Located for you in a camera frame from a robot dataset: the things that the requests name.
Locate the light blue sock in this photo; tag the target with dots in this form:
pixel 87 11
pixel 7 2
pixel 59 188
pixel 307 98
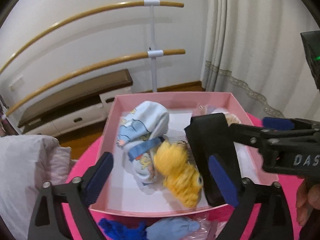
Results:
pixel 172 227

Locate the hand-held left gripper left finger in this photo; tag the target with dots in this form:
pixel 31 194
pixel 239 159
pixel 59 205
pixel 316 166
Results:
pixel 97 177

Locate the dark blue knitted item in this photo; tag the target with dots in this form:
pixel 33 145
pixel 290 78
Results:
pixel 117 230

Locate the light blue printed cloth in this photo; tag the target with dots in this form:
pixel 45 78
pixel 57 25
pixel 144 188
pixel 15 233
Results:
pixel 147 115

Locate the pink cardboard box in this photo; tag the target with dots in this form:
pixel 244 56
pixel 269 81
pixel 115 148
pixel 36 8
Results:
pixel 112 130

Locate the white duvet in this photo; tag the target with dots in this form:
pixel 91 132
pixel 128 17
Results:
pixel 22 167

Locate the beige sock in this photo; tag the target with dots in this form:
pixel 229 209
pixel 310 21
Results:
pixel 232 118

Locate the long wooden barre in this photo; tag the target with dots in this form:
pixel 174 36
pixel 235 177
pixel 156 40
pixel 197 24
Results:
pixel 75 17

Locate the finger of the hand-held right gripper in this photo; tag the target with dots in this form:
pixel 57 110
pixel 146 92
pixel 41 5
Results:
pixel 250 135
pixel 275 123

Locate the yellow knitted socks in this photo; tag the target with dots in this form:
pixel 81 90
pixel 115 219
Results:
pixel 180 177

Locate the short wooden barre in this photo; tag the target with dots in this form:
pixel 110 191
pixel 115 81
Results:
pixel 87 68

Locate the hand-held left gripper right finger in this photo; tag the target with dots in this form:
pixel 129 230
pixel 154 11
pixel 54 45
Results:
pixel 222 180

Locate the pink quilted blanket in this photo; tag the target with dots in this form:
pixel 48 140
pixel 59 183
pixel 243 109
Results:
pixel 62 160

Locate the white barre post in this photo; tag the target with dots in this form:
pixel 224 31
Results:
pixel 153 30

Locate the low cabinet with drawers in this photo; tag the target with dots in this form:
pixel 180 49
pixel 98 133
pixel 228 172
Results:
pixel 75 92

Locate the black cloth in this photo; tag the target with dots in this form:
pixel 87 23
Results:
pixel 207 135

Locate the white wall socket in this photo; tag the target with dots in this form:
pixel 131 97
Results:
pixel 16 83

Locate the cream curtain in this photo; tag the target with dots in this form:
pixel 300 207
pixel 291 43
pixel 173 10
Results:
pixel 250 42

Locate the person's right hand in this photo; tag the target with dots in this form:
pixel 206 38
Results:
pixel 307 205

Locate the small clear pink packet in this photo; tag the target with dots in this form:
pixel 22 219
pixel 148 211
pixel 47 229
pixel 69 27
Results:
pixel 207 228

